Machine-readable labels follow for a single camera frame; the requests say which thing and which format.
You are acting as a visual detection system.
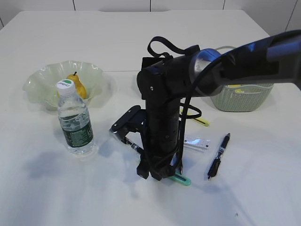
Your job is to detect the clear plastic ruler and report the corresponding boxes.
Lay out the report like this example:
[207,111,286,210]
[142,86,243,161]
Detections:
[184,136,210,152]

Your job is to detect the blue black pen right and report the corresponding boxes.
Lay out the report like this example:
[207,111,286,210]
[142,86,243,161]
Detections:
[207,133,231,180]

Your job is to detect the black square pen holder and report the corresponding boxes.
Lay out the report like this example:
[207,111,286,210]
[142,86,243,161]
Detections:
[141,57,164,69]

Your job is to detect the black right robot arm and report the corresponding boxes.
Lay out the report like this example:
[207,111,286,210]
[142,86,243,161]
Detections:
[136,30,301,180]

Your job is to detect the yellow utility knife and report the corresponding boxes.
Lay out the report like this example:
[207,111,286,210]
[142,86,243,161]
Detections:
[180,109,210,127]

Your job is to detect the yellow pear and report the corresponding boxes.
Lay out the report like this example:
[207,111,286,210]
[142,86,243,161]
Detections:
[56,72,87,99]

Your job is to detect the clear plastic water bottle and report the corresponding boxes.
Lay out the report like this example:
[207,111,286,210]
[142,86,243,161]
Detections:
[58,91,94,156]

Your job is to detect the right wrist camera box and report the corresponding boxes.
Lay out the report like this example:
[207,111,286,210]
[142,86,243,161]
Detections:
[109,105,146,144]

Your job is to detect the black pen left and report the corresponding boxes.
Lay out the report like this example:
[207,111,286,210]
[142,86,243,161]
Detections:
[121,137,143,154]

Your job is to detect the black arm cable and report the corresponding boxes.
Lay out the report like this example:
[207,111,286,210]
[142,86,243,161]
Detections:
[147,36,203,175]

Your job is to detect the green woven plastic basket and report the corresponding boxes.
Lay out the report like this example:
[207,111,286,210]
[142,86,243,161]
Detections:
[211,83,274,112]

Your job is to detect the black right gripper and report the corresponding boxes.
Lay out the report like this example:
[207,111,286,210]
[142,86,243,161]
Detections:
[141,134,182,181]

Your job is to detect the teal utility knife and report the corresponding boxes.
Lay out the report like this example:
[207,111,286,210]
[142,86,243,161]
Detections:
[138,154,192,186]

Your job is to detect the green wavy glass plate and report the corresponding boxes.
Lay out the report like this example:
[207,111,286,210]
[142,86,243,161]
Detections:
[23,60,108,111]

